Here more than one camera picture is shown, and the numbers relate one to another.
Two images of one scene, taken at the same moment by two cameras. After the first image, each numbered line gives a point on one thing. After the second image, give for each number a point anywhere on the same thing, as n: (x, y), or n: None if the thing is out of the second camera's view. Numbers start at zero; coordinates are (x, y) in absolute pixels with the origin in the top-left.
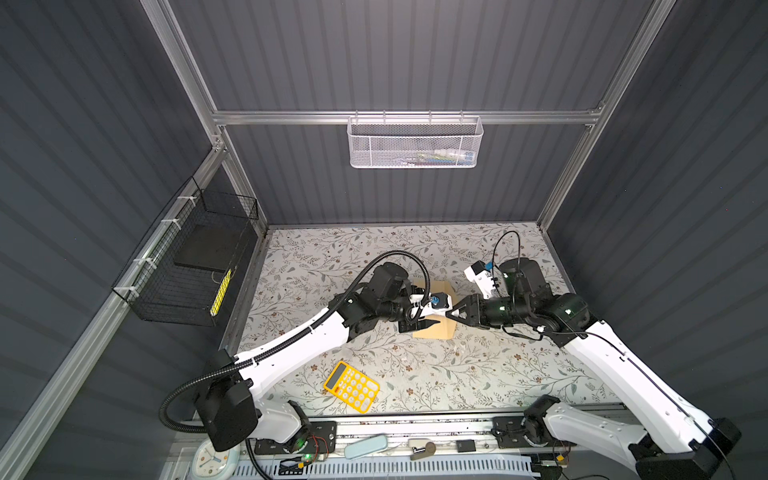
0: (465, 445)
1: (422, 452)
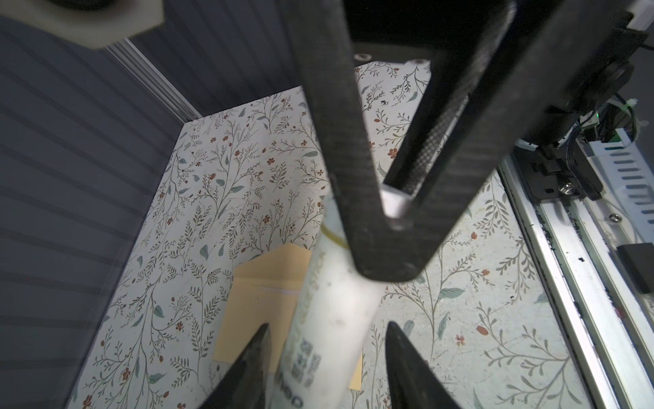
0: (639, 257)
1: None
